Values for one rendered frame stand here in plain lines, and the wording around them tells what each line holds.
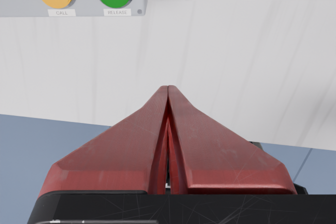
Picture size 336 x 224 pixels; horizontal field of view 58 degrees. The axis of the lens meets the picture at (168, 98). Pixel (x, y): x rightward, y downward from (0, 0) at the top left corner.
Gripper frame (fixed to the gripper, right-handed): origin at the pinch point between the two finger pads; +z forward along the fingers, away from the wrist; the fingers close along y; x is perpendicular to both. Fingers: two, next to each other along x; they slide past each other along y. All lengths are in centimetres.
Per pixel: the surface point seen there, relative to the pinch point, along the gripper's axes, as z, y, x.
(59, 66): 37.2, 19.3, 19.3
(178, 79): 37.1, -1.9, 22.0
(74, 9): 27.5, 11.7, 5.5
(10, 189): 119, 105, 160
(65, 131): 120, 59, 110
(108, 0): 26.4, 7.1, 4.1
